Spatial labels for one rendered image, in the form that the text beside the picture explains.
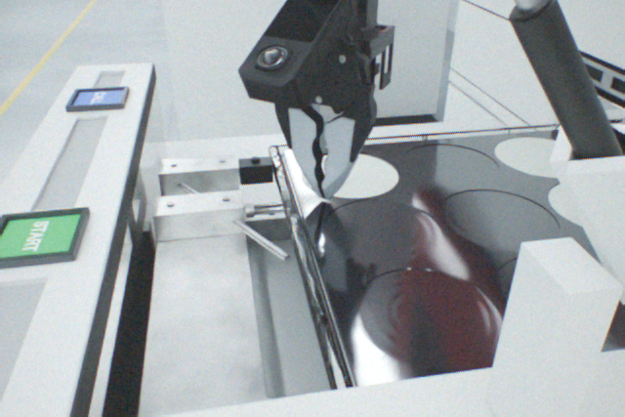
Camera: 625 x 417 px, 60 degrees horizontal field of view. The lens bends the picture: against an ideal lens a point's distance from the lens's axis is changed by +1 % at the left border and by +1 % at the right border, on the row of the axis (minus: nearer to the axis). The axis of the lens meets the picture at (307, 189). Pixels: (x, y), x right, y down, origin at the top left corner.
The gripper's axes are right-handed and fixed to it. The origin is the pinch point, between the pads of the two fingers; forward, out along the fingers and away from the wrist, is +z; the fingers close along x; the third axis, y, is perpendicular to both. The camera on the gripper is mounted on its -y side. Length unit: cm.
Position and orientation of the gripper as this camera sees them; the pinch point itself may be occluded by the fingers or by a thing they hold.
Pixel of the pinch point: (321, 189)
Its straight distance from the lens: 50.2
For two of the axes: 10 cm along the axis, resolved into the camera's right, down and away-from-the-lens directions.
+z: 0.0, 8.7, 4.9
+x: -8.9, -2.2, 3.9
